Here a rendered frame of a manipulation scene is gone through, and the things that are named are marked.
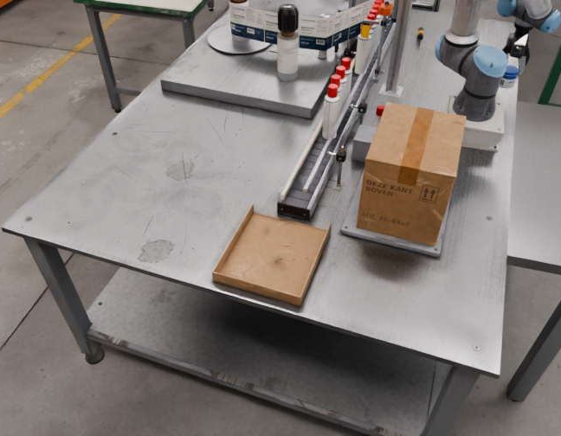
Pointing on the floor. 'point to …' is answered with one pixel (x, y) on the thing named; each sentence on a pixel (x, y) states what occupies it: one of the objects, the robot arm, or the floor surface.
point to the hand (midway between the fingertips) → (508, 73)
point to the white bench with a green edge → (169, 9)
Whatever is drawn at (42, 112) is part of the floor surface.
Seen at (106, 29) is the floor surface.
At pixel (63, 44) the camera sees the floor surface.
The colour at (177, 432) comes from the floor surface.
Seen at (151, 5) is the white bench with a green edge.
